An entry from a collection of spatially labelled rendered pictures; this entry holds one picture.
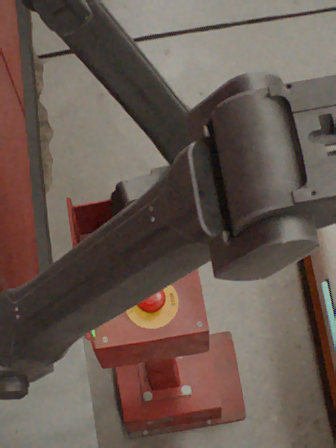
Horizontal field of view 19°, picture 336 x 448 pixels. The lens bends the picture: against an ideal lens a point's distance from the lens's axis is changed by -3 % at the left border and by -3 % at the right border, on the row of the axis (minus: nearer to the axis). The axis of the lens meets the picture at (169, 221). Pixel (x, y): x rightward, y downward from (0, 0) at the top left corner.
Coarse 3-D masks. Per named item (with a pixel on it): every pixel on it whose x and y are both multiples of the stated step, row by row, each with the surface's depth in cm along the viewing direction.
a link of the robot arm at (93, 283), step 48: (192, 144) 62; (192, 192) 61; (96, 240) 70; (144, 240) 65; (192, 240) 61; (240, 240) 58; (288, 240) 56; (48, 288) 76; (96, 288) 70; (144, 288) 70; (0, 336) 83; (48, 336) 79
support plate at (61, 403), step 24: (72, 360) 111; (48, 384) 110; (72, 384) 110; (0, 408) 109; (24, 408) 109; (48, 408) 109; (72, 408) 109; (0, 432) 108; (24, 432) 108; (48, 432) 108; (72, 432) 108; (96, 432) 109
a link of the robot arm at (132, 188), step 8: (152, 168) 127; (160, 168) 128; (168, 168) 128; (136, 176) 126; (144, 176) 126; (152, 176) 126; (160, 176) 127; (120, 184) 126; (128, 184) 125; (136, 184) 126; (144, 184) 126; (152, 184) 126; (112, 192) 128; (120, 192) 125; (128, 192) 125; (136, 192) 125; (144, 192) 125; (112, 200) 129; (120, 200) 125; (128, 200) 124; (112, 208) 129; (120, 208) 126
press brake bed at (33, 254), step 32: (0, 0) 185; (0, 32) 178; (0, 64) 173; (32, 64) 237; (0, 96) 168; (32, 96) 232; (0, 128) 163; (32, 128) 229; (0, 160) 158; (32, 160) 226; (0, 192) 153; (32, 192) 223; (0, 224) 149; (32, 224) 188; (0, 256) 144; (32, 256) 181; (0, 288) 140
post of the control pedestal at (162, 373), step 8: (160, 360) 176; (168, 360) 176; (152, 368) 180; (160, 368) 181; (168, 368) 182; (152, 376) 186; (160, 376) 187; (168, 376) 189; (176, 376) 190; (152, 384) 193; (160, 384) 194; (168, 384) 195; (176, 384) 196
